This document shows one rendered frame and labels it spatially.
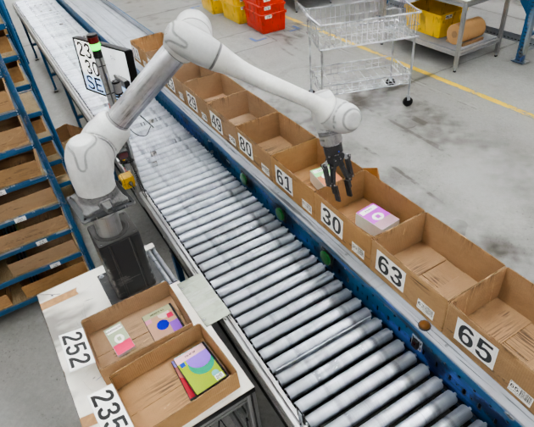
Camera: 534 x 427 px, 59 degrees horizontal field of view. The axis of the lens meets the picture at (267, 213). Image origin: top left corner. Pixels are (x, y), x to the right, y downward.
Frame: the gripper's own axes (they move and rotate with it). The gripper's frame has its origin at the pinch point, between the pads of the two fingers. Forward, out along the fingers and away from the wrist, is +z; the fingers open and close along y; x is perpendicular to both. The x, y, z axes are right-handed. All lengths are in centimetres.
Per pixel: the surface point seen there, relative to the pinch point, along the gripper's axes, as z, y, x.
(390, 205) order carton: 19.6, -28.3, -8.6
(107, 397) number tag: 33, 112, 3
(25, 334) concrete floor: 65, 154, -155
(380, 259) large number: 26.1, 0.5, 17.1
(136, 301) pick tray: 23, 89, -37
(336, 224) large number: 17.5, 0.8, -10.2
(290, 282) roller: 37.7, 25.9, -18.2
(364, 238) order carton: 19.1, 0.4, 8.7
